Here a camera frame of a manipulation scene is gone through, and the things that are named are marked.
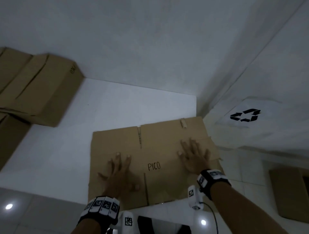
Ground white recycling sign paper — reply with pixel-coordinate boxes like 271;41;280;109
216;97;282;128

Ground black left wristband white markers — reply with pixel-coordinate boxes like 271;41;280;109
77;195;120;227

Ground person's black shoe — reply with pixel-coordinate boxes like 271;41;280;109
176;224;192;234
137;216;159;234

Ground green-lined brown cardboard box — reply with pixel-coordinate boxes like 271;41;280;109
87;117;224;212

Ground person's left hand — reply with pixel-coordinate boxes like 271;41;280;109
98;152;140;200

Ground black wristband white markers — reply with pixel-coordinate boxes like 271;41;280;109
197;168;232;201
77;195;120;227

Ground person's left forearm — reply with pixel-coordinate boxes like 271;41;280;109
71;218;103;234

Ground person's right hand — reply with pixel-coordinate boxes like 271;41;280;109
177;138;211;176

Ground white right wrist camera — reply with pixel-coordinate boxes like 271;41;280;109
188;185;204;211

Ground row of brown cardboard boxes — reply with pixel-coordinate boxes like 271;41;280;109
0;47;85;172

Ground black right wristband white markers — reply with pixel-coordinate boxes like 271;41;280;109
197;168;232;201

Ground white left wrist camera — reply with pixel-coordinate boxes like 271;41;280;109
120;211;134;230

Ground open brown carton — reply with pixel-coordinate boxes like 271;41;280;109
269;167;309;223

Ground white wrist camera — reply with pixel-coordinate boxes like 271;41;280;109
120;211;134;230
188;185;204;211

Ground white table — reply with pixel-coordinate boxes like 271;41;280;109
0;77;197;234

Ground person's right forearm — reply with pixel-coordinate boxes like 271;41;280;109
210;184;288;234

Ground black camera cable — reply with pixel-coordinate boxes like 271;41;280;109
200;202;219;234

